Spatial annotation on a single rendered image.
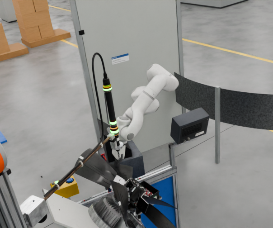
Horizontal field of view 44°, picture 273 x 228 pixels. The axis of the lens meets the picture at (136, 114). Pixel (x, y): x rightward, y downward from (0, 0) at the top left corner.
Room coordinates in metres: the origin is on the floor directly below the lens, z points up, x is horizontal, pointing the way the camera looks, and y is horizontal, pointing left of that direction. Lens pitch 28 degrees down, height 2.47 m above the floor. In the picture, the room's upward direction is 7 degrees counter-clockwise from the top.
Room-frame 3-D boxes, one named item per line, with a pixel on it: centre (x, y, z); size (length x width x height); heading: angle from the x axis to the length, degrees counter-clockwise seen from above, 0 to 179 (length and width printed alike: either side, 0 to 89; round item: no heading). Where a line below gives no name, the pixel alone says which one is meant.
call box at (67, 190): (1.77, 0.54, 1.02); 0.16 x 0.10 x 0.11; 112
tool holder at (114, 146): (1.55, 0.13, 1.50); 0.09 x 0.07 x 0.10; 147
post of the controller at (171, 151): (2.09, -0.23, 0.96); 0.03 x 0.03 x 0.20; 22
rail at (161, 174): (1.92, 0.17, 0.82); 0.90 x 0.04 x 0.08; 112
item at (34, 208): (1.03, 0.47, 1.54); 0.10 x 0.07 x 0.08; 147
